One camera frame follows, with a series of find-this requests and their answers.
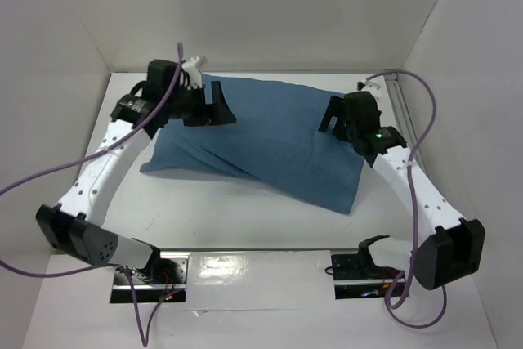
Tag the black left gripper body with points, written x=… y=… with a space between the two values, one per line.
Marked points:
x=189 y=105

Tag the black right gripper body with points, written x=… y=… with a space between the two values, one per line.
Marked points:
x=341 y=116

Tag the blue pillowcase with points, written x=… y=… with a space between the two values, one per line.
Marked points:
x=275 y=141

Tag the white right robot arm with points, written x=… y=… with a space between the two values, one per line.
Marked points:
x=445 y=246

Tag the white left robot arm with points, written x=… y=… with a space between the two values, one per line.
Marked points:
x=74 y=225

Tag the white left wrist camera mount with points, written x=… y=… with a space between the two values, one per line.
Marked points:
x=191 y=75

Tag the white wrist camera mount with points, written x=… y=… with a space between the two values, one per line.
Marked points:
x=373 y=88
x=191 y=75

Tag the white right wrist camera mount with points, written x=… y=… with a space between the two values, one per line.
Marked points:
x=373 y=88

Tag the aluminium frame rail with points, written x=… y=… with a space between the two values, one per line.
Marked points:
x=400 y=109

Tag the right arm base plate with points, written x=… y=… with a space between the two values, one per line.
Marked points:
x=352 y=281

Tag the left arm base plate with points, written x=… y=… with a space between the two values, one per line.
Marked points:
x=169 y=283

